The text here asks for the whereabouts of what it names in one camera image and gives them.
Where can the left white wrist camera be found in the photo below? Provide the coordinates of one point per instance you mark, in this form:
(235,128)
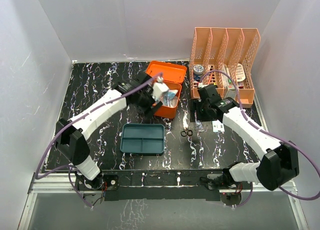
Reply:
(159,88)

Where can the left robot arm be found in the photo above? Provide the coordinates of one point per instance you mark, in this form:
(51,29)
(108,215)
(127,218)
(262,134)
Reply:
(71,135)

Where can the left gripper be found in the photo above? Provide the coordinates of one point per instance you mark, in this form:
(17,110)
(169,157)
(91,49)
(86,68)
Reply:
(148,110)

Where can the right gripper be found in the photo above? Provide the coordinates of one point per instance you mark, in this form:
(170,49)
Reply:
(194,105)

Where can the aluminium frame rail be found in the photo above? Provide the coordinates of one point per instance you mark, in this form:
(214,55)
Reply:
(156,201)

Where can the peach desk file organizer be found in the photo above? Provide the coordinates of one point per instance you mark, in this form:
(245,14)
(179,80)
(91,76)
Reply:
(218,48)

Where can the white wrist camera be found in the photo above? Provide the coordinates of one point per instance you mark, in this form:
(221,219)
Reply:
(201,85)
(159,88)

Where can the white pill blister pack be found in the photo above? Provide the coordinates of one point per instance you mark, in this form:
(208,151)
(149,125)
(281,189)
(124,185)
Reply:
(240,73)

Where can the blue round tin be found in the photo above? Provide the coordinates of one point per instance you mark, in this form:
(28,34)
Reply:
(198,69)

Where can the clear bag blue items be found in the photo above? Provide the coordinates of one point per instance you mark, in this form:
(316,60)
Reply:
(170,102)

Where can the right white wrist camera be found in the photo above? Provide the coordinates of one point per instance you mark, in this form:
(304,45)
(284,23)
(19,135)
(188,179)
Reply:
(201,85)

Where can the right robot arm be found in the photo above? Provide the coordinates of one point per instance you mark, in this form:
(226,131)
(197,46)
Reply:
(279,162)

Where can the orange medicine box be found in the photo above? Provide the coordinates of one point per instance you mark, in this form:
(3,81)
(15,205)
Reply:
(173,76)

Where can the white blue sachet packet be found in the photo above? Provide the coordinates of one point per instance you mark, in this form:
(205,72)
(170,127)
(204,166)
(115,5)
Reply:
(218,127)

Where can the teal divided tray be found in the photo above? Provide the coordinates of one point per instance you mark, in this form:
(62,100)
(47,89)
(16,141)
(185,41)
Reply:
(143,139)

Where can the light blue long packet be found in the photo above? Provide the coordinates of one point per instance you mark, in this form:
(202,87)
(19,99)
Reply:
(171,94)

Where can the black handled scissors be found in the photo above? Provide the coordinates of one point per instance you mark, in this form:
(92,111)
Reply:
(186,130)

